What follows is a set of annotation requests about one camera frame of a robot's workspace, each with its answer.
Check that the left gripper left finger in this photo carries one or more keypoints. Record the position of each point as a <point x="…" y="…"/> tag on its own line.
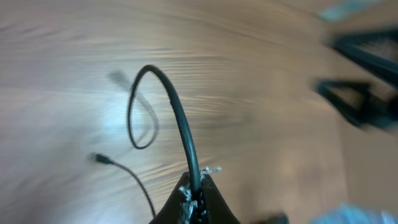
<point x="170" y="212"/>

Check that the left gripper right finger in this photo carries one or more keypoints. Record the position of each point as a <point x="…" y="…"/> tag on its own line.
<point x="217" y="210"/>

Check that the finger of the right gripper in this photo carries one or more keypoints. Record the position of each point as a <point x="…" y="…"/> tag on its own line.
<point x="356" y="103"/>
<point x="374" y="51"/>

